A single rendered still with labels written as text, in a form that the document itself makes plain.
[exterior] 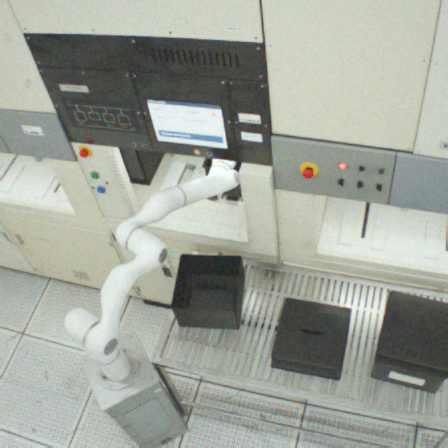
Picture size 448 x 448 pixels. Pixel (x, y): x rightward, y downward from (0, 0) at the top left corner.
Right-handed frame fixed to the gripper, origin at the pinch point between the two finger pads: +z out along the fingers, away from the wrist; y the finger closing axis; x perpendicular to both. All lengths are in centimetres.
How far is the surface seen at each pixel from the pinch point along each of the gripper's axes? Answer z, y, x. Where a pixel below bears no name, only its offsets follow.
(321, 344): -73, 54, -33
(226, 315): -69, 14, -30
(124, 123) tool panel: -30, -31, 36
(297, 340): -73, 44, -33
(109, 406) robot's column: -116, -26, -43
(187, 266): -46, -12, -35
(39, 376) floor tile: -92, -108, -119
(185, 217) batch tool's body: -21.6, -20.4, -32.0
